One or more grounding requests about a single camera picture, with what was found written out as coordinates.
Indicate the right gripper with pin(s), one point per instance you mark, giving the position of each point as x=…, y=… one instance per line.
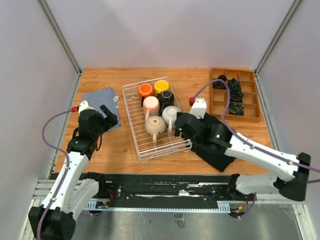
x=177, y=133

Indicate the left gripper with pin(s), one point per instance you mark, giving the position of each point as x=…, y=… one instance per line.
x=110, y=120

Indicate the light grey mug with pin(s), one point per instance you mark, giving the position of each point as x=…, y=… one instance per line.
x=169, y=115

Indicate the beige stoneware mug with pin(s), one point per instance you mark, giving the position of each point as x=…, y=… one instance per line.
x=155, y=126

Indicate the black faceted mug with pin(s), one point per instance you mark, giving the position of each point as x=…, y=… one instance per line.
x=166, y=98

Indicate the white pink mug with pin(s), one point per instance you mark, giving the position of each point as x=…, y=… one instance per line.
x=151, y=106

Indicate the orange mug black handle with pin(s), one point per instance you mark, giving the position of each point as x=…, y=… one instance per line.
x=145, y=90

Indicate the yellow mug black handle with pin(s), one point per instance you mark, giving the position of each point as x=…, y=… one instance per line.
x=160, y=86

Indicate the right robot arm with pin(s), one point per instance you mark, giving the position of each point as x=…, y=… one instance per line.
x=287, y=173

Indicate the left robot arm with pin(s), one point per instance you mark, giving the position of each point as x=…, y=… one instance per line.
x=55, y=218

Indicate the blue striped cloth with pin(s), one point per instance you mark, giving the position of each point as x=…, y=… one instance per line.
x=107, y=97

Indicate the black cloth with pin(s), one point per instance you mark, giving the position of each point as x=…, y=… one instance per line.
x=211, y=152

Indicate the rolled black tie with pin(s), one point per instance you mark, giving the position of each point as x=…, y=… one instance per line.
x=236, y=96

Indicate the wooden compartment organizer box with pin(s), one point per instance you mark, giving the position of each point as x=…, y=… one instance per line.
x=218, y=97

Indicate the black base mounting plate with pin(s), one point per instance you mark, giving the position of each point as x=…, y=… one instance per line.
x=171, y=191

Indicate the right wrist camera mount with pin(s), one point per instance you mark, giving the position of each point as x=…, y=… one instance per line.
x=198, y=107

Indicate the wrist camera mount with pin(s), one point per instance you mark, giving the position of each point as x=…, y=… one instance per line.
x=198, y=107
x=84, y=105

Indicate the white wire dish rack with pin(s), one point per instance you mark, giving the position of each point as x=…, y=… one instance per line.
x=167, y=143

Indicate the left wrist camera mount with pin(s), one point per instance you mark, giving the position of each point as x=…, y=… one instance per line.
x=84, y=105

